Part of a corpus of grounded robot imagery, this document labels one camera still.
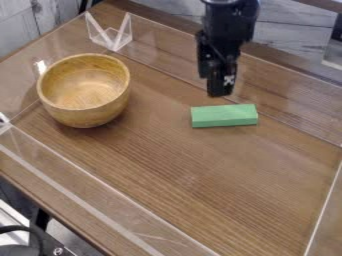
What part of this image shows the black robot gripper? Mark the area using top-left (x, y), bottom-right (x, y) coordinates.
top-left (196, 0), bottom-right (260, 97)

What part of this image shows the green rectangular block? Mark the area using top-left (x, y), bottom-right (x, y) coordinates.
top-left (190, 104), bottom-right (257, 128)

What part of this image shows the brown wooden bowl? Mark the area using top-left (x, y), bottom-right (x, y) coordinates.
top-left (35, 53), bottom-right (130, 128)

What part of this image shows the black table leg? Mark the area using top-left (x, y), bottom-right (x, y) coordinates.
top-left (33, 208), bottom-right (50, 231)

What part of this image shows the clear acrylic corner bracket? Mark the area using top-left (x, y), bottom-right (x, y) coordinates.
top-left (84, 12), bottom-right (132, 52)

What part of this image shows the clear acrylic tray wall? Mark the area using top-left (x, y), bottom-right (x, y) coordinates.
top-left (0, 113), bottom-right (218, 256)

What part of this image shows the black metal base plate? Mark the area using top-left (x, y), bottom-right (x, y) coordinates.
top-left (42, 233), bottom-right (77, 256)

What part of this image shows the black cable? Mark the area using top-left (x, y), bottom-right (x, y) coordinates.
top-left (0, 223), bottom-right (46, 256)

